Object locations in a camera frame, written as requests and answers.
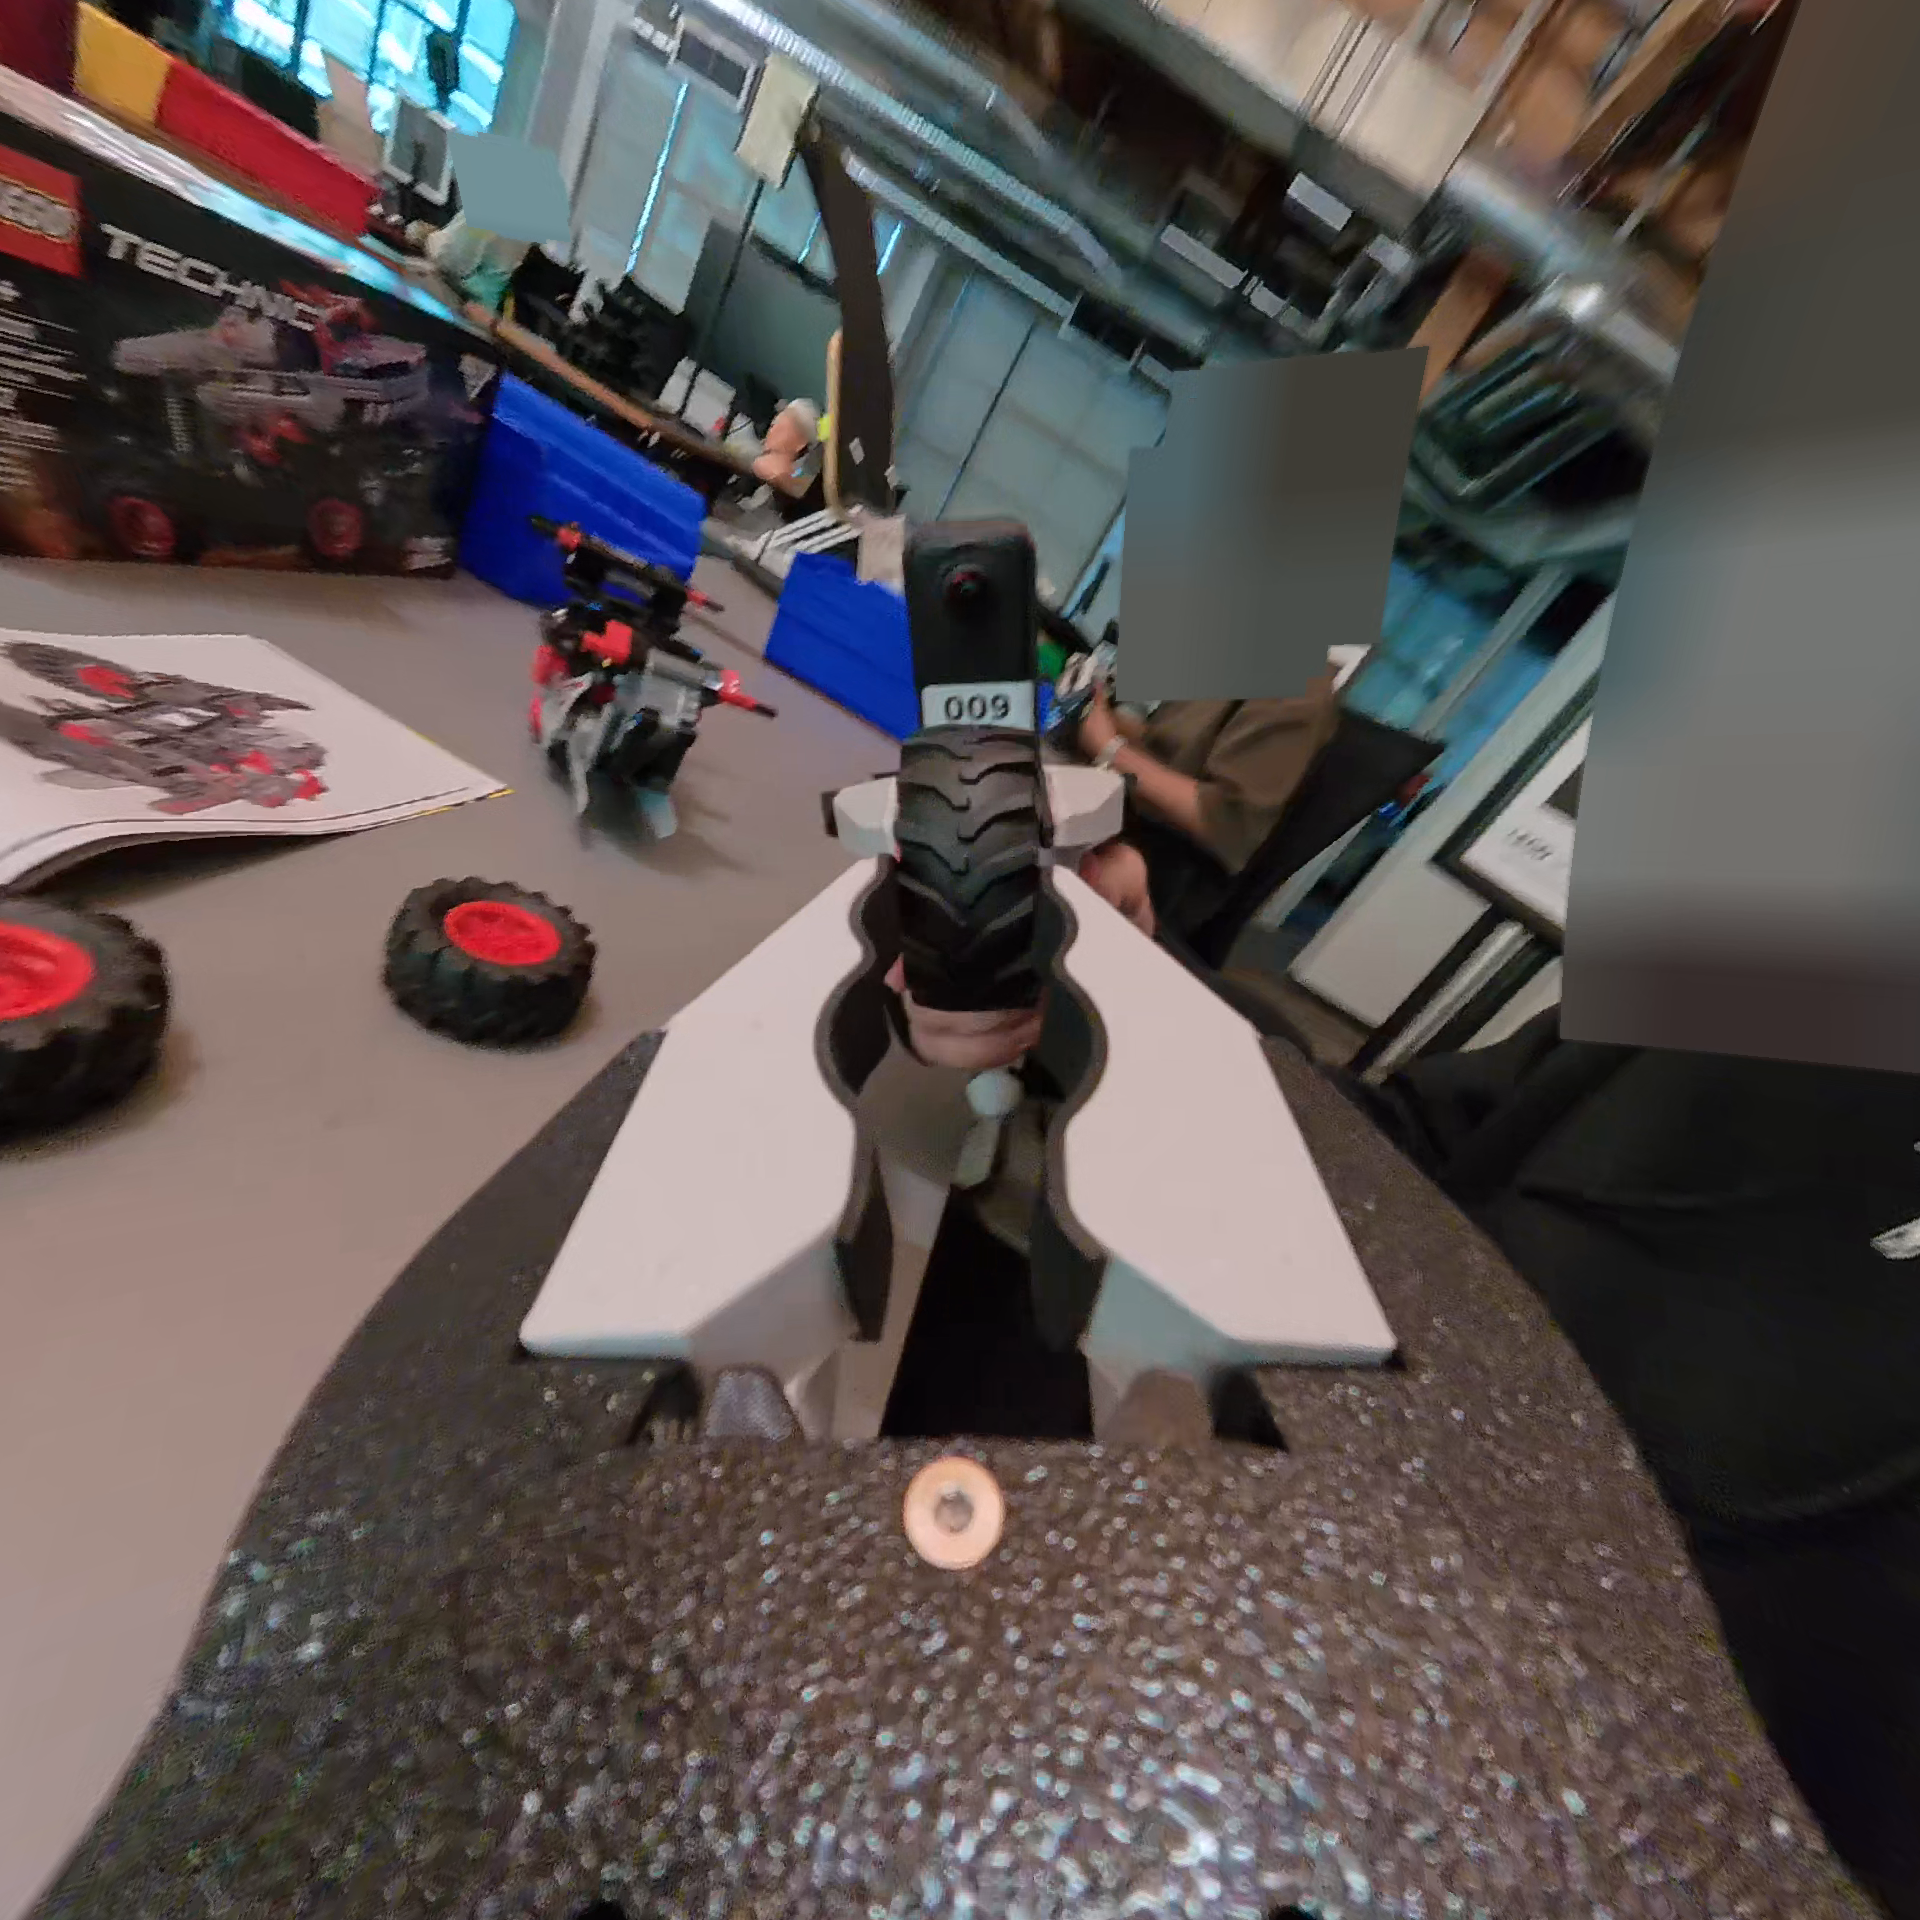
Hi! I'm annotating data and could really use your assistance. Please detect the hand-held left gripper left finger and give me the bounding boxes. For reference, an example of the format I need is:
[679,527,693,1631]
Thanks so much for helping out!
[517,853,907,1445]

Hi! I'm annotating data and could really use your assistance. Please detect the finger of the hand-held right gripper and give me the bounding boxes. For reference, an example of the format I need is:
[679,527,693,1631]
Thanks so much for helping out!
[823,768,902,862]
[1046,768,1130,860]

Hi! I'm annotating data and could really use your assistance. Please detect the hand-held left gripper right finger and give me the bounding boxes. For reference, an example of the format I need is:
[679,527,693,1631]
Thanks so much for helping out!
[1032,865,1405,1445]

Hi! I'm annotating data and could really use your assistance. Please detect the small red rim toy wheel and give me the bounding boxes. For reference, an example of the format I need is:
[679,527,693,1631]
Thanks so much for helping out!
[889,724,1056,1018]
[378,873,600,1050]

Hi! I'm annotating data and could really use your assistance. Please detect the grey desk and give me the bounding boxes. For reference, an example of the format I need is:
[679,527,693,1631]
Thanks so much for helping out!
[0,552,911,1920]

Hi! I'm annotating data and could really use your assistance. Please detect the person's right hand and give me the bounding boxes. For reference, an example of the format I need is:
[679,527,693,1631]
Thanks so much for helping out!
[885,836,1165,1073]

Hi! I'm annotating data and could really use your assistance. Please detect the blue storage bin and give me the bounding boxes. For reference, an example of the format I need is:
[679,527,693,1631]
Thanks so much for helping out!
[456,371,711,611]
[763,552,920,740]

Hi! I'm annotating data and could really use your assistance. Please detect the grey red toy truck chassis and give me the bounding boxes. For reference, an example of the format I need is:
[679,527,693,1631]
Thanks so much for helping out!
[529,516,781,841]

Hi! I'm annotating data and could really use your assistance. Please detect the framed picture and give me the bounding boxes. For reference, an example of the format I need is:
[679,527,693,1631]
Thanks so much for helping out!
[1428,716,1596,939]

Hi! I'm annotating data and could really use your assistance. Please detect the white instruction booklet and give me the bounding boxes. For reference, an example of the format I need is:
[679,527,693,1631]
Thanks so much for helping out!
[0,629,517,891]

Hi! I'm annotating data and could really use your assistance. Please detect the person's black clothing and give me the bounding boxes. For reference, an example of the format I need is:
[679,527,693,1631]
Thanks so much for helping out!
[1350,1033,1920,1920]

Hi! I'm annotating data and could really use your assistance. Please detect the large red rim toy wheel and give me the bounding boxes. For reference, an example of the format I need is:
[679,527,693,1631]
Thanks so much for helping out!
[0,888,172,1137]

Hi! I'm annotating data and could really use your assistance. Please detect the black toy set box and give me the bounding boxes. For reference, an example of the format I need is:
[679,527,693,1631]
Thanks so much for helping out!
[0,104,500,582]

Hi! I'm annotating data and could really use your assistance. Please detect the red yellow box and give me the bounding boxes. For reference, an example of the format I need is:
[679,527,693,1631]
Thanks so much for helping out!
[0,0,380,242]

